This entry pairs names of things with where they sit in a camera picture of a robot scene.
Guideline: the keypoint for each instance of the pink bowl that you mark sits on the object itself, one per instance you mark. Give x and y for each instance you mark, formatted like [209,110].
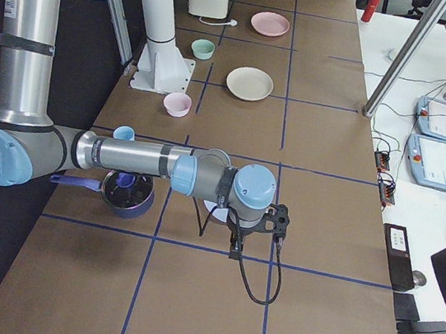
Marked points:
[177,104]

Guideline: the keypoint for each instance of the black box with label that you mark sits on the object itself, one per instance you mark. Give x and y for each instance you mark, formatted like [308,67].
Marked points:
[399,261]

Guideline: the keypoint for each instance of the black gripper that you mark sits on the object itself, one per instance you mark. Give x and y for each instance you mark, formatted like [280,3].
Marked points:
[240,234]

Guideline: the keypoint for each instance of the orange connector block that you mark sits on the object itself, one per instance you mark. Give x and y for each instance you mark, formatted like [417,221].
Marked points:
[382,161]
[386,192]

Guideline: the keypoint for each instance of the pink plate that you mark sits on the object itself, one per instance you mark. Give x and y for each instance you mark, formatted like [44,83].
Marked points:
[270,24]

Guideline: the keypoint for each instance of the blue plate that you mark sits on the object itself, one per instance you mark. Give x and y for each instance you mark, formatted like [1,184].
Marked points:
[220,214]

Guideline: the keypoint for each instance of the red cylinder bottle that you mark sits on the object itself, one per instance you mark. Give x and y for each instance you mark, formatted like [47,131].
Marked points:
[369,10]

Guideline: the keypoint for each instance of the dark blue saucepan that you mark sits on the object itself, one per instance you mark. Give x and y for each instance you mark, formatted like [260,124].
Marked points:
[128,203]

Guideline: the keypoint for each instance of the cream plate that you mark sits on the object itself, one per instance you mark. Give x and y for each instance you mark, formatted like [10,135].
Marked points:
[249,83]

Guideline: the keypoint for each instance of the green bowl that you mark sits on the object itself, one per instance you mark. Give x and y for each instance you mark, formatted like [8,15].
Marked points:
[203,49]

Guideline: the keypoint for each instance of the purple cup in saucepan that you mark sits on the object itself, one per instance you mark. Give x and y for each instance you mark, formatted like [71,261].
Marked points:
[125,180]

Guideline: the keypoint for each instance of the white camera pole mount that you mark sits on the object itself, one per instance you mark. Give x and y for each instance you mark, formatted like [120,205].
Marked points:
[161,67]

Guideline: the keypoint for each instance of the near teach pendant tablet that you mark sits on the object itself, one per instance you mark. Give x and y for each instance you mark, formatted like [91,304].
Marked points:
[427,161]

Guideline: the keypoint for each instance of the teach pendant tablet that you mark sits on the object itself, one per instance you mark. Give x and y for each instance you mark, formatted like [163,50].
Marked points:
[427,161]
[431,117]

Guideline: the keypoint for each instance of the far teach pendant tablet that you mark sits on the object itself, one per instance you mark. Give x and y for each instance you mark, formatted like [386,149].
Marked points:
[431,117]

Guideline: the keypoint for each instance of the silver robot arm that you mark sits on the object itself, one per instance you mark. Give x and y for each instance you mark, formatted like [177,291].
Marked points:
[31,145]

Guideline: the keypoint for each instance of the light blue cup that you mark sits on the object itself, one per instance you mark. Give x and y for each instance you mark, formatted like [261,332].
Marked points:
[124,133]

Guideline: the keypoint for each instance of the aluminium frame post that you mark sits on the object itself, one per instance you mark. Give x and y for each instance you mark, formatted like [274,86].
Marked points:
[422,29]

